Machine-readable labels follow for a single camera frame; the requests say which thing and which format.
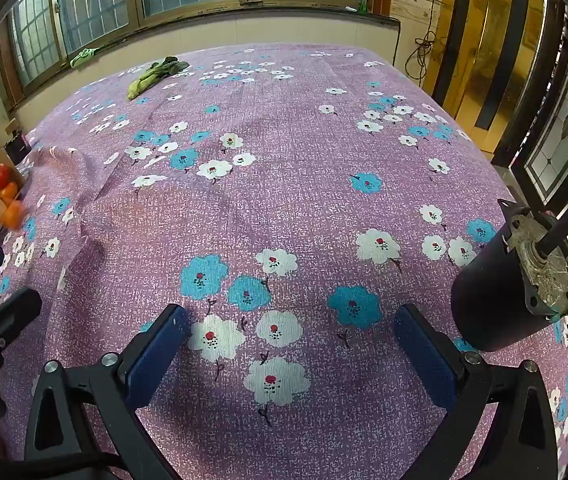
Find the gold black striped panel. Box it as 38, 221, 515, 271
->
424, 0, 565, 161

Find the black hanging cable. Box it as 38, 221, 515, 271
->
405, 0, 441, 81

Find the purple floral tablecloth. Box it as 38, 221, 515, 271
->
0, 44, 568, 480

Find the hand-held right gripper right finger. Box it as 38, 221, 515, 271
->
394, 304, 565, 480

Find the green cloth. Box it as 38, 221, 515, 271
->
70, 47, 99, 67

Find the stained glass door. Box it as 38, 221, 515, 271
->
524, 30, 568, 201

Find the green leafy vegetable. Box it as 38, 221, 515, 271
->
127, 56, 191, 102

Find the black cylindrical motor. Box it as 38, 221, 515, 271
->
450, 199, 568, 353

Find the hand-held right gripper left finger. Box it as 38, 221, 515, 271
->
24, 304, 195, 480

